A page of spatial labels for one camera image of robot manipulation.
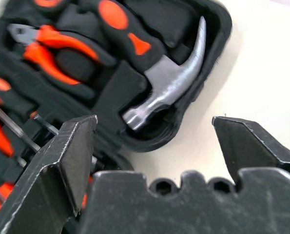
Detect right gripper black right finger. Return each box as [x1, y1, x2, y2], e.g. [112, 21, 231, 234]
[212, 116, 290, 184]

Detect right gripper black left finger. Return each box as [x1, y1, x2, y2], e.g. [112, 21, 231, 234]
[0, 115, 98, 234]

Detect long shaft screwdriver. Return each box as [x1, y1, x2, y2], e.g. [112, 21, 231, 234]
[0, 106, 41, 153]

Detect short shaft screwdriver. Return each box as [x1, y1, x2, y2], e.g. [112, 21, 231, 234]
[0, 74, 60, 136]

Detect black tool case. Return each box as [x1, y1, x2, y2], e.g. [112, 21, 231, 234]
[0, 0, 233, 234]

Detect steel claw hammer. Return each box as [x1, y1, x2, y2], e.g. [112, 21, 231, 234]
[96, 0, 207, 133]

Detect orange handled pliers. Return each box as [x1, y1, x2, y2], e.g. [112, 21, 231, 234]
[7, 23, 116, 86]

